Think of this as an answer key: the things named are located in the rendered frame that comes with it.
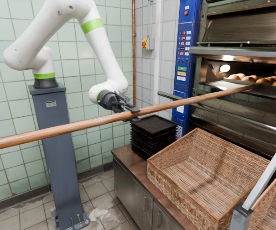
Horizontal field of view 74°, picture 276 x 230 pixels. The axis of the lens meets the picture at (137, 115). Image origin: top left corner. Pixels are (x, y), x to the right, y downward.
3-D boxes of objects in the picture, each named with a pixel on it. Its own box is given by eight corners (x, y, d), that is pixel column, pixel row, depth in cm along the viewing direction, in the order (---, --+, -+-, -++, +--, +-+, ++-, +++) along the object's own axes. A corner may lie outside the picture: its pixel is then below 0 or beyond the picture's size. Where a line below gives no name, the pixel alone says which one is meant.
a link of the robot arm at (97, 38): (83, 39, 101) (87, 31, 91) (101, 33, 105) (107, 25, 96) (111, 98, 109) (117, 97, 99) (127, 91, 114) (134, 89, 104)
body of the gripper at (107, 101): (117, 91, 89) (126, 95, 82) (117, 107, 92) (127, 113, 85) (102, 93, 86) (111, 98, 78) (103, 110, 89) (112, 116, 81)
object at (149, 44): (147, 49, 179) (148, 38, 175) (153, 49, 171) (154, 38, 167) (141, 49, 175) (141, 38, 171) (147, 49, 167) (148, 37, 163)
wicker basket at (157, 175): (193, 156, 153) (197, 126, 144) (266, 202, 109) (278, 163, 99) (145, 177, 129) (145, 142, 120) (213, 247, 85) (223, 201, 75)
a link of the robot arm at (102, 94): (96, 108, 92) (94, 91, 89) (116, 104, 98) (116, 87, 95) (101, 112, 88) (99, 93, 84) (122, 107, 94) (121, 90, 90)
